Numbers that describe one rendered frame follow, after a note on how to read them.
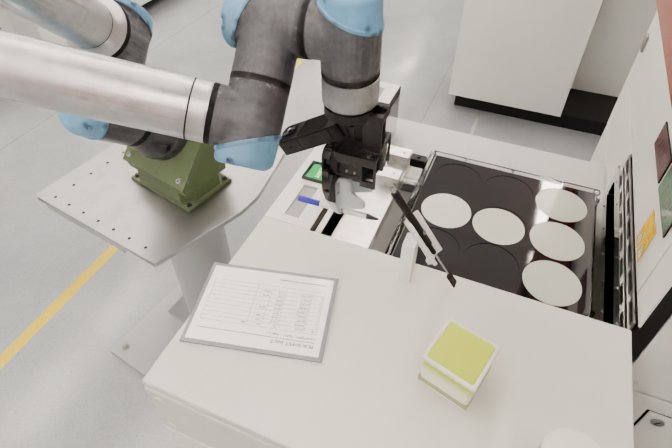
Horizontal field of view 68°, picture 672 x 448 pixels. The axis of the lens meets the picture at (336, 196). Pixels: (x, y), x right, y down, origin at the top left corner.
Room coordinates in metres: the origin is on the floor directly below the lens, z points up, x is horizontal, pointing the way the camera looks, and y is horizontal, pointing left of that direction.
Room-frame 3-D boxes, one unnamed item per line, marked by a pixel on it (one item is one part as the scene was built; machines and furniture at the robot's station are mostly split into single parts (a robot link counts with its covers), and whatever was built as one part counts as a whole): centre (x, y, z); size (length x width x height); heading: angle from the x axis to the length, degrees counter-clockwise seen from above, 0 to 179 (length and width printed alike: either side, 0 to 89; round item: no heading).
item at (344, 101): (0.57, -0.02, 1.27); 0.08 x 0.08 x 0.05
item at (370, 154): (0.56, -0.03, 1.19); 0.09 x 0.08 x 0.12; 68
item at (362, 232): (0.77, -0.07, 0.87); 0.36 x 0.08 x 0.03; 157
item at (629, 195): (0.61, -0.53, 0.96); 0.44 x 0.01 x 0.02; 157
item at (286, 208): (0.88, -0.02, 0.89); 0.55 x 0.09 x 0.14; 157
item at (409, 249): (0.50, -0.13, 1.03); 0.06 x 0.04 x 0.13; 67
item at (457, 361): (0.33, -0.16, 1.00); 0.07 x 0.07 x 0.07; 52
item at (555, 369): (0.36, -0.09, 0.89); 0.62 x 0.35 x 0.14; 67
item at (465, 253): (0.68, -0.33, 0.90); 0.34 x 0.34 x 0.01; 67
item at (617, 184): (0.61, -0.52, 0.89); 0.44 x 0.02 x 0.10; 157
